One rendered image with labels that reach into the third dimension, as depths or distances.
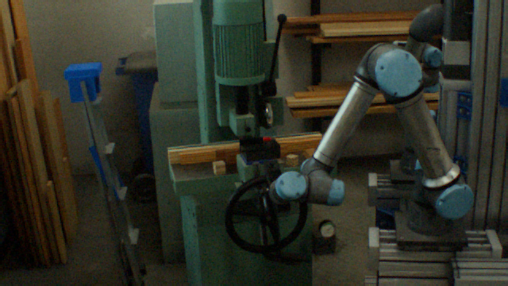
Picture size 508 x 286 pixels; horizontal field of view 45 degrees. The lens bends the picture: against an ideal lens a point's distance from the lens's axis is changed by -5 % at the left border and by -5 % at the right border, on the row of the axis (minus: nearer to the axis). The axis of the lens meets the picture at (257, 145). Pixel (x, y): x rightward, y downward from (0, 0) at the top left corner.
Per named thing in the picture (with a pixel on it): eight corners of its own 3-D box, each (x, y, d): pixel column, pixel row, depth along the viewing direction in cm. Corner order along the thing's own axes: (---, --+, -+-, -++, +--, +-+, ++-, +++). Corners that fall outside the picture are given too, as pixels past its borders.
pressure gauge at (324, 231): (320, 243, 237) (320, 223, 234) (317, 238, 241) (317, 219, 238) (336, 241, 238) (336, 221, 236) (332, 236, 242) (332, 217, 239)
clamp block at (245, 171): (244, 191, 220) (243, 167, 217) (236, 177, 232) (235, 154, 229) (285, 186, 223) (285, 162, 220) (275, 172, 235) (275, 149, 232)
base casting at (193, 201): (195, 228, 230) (194, 205, 227) (176, 172, 283) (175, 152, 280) (313, 212, 240) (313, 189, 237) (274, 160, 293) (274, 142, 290)
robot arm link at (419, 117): (463, 191, 192) (396, 35, 174) (482, 212, 178) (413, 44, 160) (429, 210, 193) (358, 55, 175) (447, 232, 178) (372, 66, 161)
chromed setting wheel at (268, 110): (267, 133, 251) (266, 103, 247) (259, 125, 262) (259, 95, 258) (275, 133, 251) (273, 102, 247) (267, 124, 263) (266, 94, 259)
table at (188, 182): (178, 207, 216) (177, 191, 214) (169, 175, 244) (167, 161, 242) (347, 186, 229) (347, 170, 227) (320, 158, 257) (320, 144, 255)
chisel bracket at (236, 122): (236, 141, 236) (235, 118, 233) (229, 129, 249) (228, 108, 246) (255, 138, 237) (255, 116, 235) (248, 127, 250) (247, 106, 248)
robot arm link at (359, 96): (368, 29, 184) (289, 171, 196) (379, 36, 173) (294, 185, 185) (401, 48, 186) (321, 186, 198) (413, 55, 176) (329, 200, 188)
